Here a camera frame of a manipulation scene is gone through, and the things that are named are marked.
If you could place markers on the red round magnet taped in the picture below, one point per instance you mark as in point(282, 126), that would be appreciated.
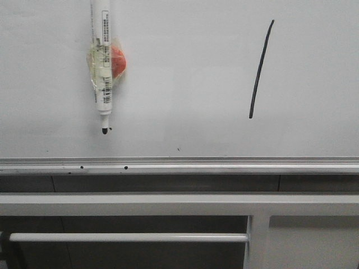
point(119, 62)

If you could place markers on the white whiteboard marker black cap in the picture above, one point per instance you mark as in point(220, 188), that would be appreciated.
point(101, 60)

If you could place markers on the aluminium whiteboard marker tray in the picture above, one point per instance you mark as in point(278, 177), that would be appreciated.
point(179, 165)

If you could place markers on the white whiteboard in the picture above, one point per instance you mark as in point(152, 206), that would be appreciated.
point(203, 78)

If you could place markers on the white horizontal stand rod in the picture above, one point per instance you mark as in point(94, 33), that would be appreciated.
point(129, 237)

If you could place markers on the black caster wheel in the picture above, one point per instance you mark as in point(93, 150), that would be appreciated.
point(8, 258)

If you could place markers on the white metal stand frame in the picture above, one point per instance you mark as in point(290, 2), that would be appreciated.
point(260, 208)

